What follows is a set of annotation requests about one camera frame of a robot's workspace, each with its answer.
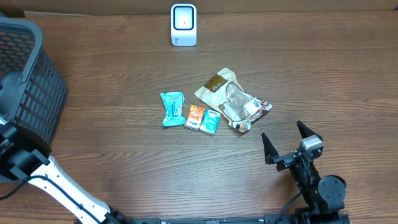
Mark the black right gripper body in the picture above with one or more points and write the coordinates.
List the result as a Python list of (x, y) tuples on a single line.
[(285, 160)]

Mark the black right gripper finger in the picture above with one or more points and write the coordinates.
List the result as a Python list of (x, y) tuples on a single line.
[(306, 132), (270, 152)]

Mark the teal tissue pack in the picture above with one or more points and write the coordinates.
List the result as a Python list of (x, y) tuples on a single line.
[(210, 122)]

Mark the beige dried food pouch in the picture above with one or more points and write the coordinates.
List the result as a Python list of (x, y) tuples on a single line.
[(223, 93)]

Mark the orange tissue pack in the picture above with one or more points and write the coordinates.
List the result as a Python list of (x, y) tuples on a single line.
[(195, 117)]

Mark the teal snack wrapper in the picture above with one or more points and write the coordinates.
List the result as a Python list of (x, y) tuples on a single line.
[(173, 102)]

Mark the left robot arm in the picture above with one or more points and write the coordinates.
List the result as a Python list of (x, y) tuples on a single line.
[(62, 186)]

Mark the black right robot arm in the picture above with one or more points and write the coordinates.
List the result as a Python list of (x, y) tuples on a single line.
[(320, 199)]

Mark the white barcode scanner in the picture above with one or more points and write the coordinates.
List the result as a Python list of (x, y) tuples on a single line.
[(183, 25)]

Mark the grey plastic mesh basket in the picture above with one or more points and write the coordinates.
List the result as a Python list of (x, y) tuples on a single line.
[(33, 94)]

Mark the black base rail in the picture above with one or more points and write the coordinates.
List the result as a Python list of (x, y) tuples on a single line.
[(205, 221)]

